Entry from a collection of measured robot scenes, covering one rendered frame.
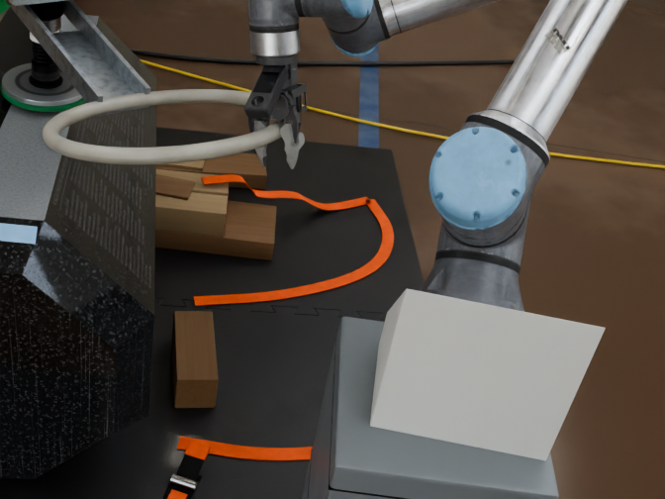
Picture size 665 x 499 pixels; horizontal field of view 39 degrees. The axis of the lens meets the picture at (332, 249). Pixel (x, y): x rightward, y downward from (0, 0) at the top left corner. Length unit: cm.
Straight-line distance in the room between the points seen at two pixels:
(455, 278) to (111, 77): 99
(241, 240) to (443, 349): 184
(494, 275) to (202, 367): 135
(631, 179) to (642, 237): 47
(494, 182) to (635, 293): 238
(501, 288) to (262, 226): 191
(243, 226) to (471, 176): 203
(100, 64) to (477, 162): 108
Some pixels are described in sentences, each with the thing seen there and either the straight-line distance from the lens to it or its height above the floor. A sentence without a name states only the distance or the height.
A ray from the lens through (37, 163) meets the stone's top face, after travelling 227.
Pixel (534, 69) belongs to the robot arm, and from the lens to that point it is 153.
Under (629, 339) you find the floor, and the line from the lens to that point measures 354.
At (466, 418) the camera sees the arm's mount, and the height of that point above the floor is 92.
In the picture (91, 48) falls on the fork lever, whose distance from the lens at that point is 230.
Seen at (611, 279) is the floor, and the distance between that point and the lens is 379.
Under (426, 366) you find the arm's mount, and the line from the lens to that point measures 159.
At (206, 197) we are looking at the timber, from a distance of 334.
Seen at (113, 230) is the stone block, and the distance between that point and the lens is 228.
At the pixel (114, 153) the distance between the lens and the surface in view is 166.
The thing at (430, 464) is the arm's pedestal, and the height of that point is 85.
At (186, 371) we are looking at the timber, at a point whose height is 14.
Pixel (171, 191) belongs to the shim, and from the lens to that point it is 333.
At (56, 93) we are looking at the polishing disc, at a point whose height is 90.
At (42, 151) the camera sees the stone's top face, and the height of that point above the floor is 85.
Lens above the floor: 208
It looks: 37 degrees down
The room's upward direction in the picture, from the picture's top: 11 degrees clockwise
